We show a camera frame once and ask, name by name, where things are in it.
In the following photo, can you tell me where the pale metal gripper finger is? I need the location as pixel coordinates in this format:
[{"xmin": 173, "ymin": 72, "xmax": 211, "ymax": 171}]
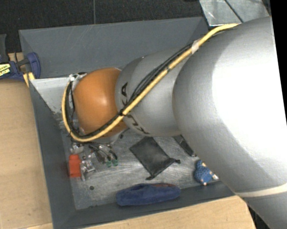
[
  {"xmin": 79, "ymin": 161, "xmax": 98, "ymax": 182},
  {"xmin": 81, "ymin": 154, "xmax": 94, "ymax": 165}
]

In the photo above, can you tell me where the orange-red plastic block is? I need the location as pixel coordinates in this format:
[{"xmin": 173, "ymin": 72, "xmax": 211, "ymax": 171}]
[{"xmin": 67, "ymin": 153, "xmax": 84, "ymax": 179}]

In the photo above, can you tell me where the pale wood board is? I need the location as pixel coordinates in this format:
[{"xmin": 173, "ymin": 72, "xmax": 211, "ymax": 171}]
[{"xmin": 0, "ymin": 74, "xmax": 54, "ymax": 229}]

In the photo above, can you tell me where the dark blue cloth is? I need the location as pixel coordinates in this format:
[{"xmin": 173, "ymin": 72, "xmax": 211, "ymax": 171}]
[{"xmin": 113, "ymin": 178, "xmax": 183, "ymax": 209}]

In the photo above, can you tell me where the black flat pouch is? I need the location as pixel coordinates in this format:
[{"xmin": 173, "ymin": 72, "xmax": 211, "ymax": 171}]
[{"xmin": 127, "ymin": 132, "xmax": 183, "ymax": 183}]

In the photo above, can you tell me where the grey metal bin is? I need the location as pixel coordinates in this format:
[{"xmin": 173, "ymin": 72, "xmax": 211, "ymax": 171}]
[{"xmin": 17, "ymin": 3, "xmax": 239, "ymax": 229}]

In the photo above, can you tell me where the blue toy figure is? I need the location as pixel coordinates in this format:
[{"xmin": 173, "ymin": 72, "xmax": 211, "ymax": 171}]
[{"xmin": 191, "ymin": 157, "xmax": 220, "ymax": 188}]

